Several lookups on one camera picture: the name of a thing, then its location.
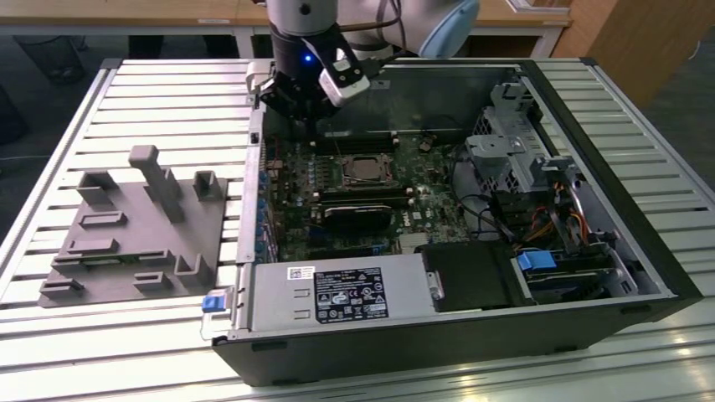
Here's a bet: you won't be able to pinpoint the metal socket cover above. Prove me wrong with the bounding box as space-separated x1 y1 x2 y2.
340 155 399 185

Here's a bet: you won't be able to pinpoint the black RAM slot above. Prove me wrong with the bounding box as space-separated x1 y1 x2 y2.
319 195 411 208
316 188 408 198
319 130 399 142
315 140 395 154

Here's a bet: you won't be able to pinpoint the CPU socket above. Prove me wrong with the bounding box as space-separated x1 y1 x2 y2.
338 153 404 188

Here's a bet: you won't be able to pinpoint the black graphics card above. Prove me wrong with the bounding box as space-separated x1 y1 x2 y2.
320 201 396 235

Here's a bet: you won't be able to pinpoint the wooden desk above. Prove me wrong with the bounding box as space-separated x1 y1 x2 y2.
0 0 574 59

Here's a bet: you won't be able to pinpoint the green motherboard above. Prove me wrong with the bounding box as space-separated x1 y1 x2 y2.
259 129 493 263

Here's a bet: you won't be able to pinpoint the metal drive cage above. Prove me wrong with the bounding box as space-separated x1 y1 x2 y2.
465 81 563 194

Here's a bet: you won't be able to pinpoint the small silver heatsink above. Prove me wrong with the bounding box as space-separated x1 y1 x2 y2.
396 233 430 254

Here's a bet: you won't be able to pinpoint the black waste bin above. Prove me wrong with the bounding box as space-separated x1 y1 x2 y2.
11 35 90 86

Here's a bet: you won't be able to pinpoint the grey parts rack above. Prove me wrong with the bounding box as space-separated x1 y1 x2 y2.
36 144 231 310

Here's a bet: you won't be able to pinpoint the silver power supply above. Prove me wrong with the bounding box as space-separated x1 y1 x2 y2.
244 252 443 332

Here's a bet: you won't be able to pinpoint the blue disk carrier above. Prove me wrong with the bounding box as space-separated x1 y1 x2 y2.
517 249 614 294

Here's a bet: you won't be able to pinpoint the wooden cabinet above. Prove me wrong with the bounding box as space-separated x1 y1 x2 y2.
550 0 715 109

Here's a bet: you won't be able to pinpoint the black PC case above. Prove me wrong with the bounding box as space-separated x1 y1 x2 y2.
210 56 705 389

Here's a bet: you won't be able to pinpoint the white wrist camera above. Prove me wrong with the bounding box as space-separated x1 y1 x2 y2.
300 35 374 106

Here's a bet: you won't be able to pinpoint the black data cable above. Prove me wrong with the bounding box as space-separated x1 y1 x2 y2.
453 192 538 246

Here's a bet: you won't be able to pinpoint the yellow orange power wires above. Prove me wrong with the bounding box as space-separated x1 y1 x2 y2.
525 179 593 246

